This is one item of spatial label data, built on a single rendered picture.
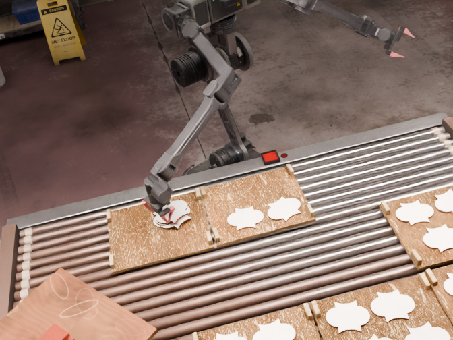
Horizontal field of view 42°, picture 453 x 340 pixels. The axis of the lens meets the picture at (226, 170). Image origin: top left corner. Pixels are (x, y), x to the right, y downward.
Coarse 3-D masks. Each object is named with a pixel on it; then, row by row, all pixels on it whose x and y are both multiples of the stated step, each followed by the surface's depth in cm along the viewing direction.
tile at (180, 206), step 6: (174, 204) 250; (180, 204) 250; (186, 204) 249; (174, 210) 247; (180, 210) 247; (156, 216) 246; (168, 216) 245; (174, 216) 245; (180, 216) 244; (162, 222) 243; (174, 222) 242
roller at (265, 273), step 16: (384, 240) 226; (320, 256) 224; (336, 256) 224; (256, 272) 223; (272, 272) 222; (288, 272) 223; (192, 288) 221; (208, 288) 221; (224, 288) 221; (128, 304) 220; (144, 304) 219; (160, 304) 219
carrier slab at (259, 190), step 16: (256, 176) 262; (272, 176) 260; (288, 176) 259; (208, 192) 258; (224, 192) 257; (240, 192) 255; (256, 192) 254; (272, 192) 252; (288, 192) 251; (208, 208) 250; (224, 208) 249; (240, 208) 248; (256, 208) 246; (304, 208) 243; (224, 224) 242; (272, 224) 238; (288, 224) 237; (304, 224) 238; (224, 240) 235; (240, 240) 235
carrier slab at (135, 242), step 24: (192, 192) 260; (120, 216) 254; (144, 216) 252; (192, 216) 248; (120, 240) 243; (144, 240) 241; (168, 240) 240; (192, 240) 238; (120, 264) 233; (144, 264) 232
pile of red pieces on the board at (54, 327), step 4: (56, 324) 181; (52, 328) 180; (56, 328) 180; (60, 328) 180; (48, 332) 179; (52, 332) 179; (56, 332) 179; (60, 332) 178; (64, 332) 178; (44, 336) 178; (48, 336) 178; (52, 336) 178; (56, 336) 177; (60, 336) 177; (64, 336) 177; (68, 336) 178
